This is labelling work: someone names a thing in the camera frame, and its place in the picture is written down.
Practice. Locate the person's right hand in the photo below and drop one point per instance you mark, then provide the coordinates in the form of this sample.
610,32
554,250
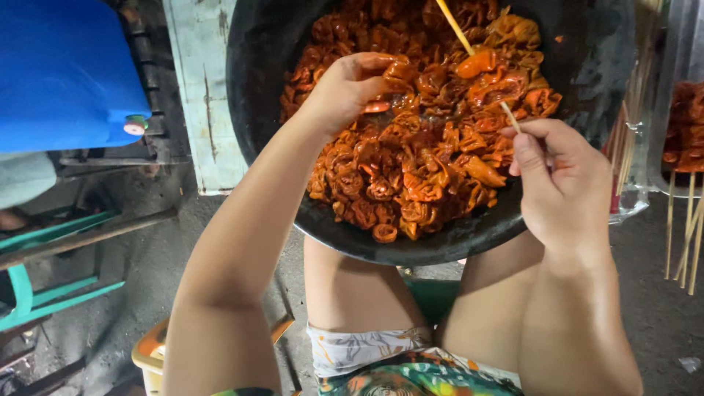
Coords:
566,192

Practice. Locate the person's left hand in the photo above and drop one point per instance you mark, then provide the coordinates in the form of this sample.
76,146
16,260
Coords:
344,91

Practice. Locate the orange marinated meat piece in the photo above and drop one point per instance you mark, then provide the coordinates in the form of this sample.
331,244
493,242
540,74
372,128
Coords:
400,76

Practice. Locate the bamboo skewer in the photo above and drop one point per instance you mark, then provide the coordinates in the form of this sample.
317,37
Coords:
454,27

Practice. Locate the black wok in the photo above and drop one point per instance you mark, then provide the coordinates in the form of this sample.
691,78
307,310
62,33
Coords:
258,82

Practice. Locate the clear bag of bamboo skewers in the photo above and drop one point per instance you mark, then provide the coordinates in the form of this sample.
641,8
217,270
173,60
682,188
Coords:
632,137

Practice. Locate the heap of orange marinated meat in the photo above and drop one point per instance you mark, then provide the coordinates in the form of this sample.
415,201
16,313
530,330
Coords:
418,159

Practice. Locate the bundle of skewered meat sticks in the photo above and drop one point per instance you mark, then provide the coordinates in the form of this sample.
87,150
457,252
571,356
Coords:
685,132

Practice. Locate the orange meat piece on skewer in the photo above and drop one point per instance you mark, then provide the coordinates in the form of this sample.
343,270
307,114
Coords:
476,65

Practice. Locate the pale green wooden cabinet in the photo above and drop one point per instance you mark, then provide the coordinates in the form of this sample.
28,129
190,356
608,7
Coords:
203,110

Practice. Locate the person's right thigh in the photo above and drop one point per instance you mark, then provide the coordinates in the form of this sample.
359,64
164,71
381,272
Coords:
484,308

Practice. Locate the person's thigh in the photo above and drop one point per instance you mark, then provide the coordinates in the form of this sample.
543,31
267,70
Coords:
484,308
357,286

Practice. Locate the green stool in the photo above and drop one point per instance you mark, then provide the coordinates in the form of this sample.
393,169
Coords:
434,300

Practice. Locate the clear plastic tray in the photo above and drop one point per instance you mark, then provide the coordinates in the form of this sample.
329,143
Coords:
679,49

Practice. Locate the person's left thigh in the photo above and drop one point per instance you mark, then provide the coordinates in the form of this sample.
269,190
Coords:
357,286

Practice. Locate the white jerry can cap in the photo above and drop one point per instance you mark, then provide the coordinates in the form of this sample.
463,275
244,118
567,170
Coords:
135,126

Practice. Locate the clear plastic scrap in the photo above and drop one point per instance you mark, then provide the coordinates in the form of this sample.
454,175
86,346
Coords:
690,364

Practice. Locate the colourful patterned shorts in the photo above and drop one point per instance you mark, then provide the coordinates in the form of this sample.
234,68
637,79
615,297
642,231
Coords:
396,374

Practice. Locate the blue plastic jerry can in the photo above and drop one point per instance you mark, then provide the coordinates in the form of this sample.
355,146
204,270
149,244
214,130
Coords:
60,71

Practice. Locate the rusty metal bar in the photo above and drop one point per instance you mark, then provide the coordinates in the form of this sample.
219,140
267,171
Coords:
88,237

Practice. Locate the yellow plastic basket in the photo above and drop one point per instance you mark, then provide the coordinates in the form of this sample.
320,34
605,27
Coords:
148,352

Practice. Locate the grey cloth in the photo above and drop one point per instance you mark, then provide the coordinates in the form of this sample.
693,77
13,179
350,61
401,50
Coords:
25,179

